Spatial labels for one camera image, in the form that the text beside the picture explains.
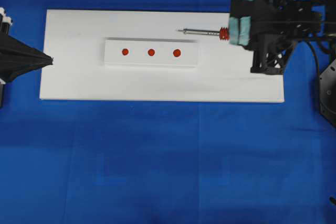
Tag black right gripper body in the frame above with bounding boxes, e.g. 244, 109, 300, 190
229, 0, 293, 48

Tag orange soldering iron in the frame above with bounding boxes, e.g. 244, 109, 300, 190
177, 27, 229, 40

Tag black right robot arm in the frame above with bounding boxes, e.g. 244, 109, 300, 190
222, 0, 335, 56

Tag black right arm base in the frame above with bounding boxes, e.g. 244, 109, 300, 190
319, 60, 336, 127

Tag small white raised plate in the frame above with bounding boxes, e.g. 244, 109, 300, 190
104, 37, 199, 68

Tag large white board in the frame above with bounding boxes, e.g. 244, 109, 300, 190
39, 9, 285, 103

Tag blue table cloth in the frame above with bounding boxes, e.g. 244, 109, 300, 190
1, 0, 335, 223

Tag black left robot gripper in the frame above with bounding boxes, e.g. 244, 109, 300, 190
1, 7, 53, 106

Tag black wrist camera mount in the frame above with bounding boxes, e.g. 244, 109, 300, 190
250, 34, 298, 76

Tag black camera cable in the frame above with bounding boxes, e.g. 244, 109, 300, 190
296, 19, 336, 86

